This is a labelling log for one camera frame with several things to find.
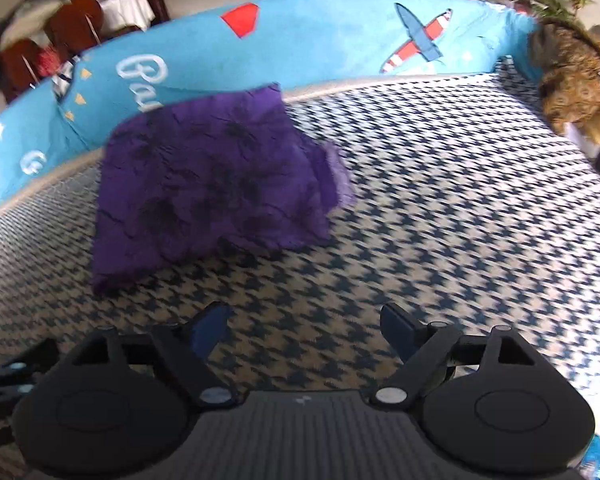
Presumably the houndstooth sofa seat cover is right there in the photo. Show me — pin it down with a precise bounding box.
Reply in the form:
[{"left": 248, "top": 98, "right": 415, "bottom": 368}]
[{"left": 0, "top": 57, "right": 600, "bottom": 480}]

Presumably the white paper box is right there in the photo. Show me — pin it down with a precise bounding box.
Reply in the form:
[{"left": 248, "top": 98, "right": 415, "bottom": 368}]
[{"left": 565, "top": 121, "right": 600, "bottom": 162}]

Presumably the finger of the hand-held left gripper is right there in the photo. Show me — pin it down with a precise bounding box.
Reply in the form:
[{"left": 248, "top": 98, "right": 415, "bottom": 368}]
[{"left": 0, "top": 338, "right": 59, "bottom": 411}]

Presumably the purple floral garment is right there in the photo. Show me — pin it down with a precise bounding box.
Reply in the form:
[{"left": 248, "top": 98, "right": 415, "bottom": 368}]
[{"left": 90, "top": 82, "right": 356, "bottom": 297}]

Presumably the white-clothed dining table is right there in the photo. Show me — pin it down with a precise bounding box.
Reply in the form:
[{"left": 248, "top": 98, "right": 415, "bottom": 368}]
[{"left": 99, "top": 0, "right": 156, "bottom": 33}]

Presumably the red floral cloth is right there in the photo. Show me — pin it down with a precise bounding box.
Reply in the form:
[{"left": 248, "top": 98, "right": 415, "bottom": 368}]
[{"left": 34, "top": 45, "right": 63, "bottom": 78}]

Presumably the blue plastic bag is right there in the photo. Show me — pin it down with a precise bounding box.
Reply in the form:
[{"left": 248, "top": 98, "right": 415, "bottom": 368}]
[{"left": 577, "top": 432, "right": 600, "bottom": 480}]

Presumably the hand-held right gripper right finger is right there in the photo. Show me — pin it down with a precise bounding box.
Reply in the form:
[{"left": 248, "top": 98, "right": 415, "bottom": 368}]
[{"left": 370, "top": 303, "right": 543, "bottom": 407}]

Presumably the light padded coat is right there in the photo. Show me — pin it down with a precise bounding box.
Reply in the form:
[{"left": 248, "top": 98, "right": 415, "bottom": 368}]
[{"left": 0, "top": 0, "right": 66, "bottom": 43}]

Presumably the brown wooden chair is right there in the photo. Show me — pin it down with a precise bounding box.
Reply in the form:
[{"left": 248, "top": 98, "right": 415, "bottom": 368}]
[
  {"left": 47, "top": 0, "right": 105, "bottom": 56},
  {"left": 0, "top": 39, "right": 43, "bottom": 103}
]

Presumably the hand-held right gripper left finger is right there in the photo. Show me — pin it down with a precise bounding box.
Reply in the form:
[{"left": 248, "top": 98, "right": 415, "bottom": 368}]
[{"left": 67, "top": 302, "right": 241, "bottom": 407}]

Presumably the blue printed sofa backrest cover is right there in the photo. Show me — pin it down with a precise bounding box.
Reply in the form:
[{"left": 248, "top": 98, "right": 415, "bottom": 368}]
[{"left": 0, "top": 0, "right": 543, "bottom": 216}]

